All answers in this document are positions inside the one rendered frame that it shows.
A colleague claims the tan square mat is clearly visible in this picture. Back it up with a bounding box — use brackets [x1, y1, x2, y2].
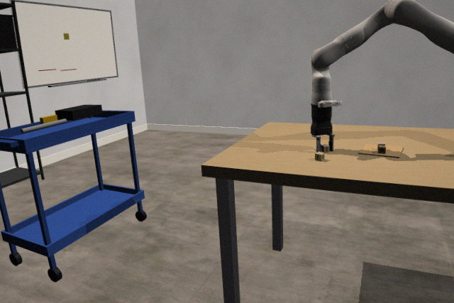
[358, 143, 403, 158]

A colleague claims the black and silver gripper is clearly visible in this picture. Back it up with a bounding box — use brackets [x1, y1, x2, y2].
[311, 91, 342, 152]

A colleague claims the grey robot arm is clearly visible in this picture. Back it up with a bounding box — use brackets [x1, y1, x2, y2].
[311, 0, 454, 92]

